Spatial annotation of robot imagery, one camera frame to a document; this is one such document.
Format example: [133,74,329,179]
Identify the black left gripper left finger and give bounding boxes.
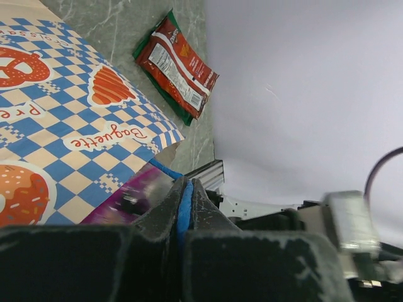
[1,177,186,301]

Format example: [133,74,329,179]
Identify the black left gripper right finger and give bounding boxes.
[182,180,353,301]

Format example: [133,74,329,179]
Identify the purple snack pouch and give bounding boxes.
[81,164,173,224]

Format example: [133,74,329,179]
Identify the blue checkered paper bag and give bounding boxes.
[1,1,183,227]

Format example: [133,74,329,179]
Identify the red doritos bag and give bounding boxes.
[135,18,219,120]

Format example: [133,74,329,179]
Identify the green chips bag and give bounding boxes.
[132,9,193,126]

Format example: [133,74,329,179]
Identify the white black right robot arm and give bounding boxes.
[218,191,402,287]

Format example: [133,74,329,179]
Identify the aluminium rail frame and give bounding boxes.
[186,160,225,193]

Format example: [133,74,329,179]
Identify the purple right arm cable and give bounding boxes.
[363,147,403,202]

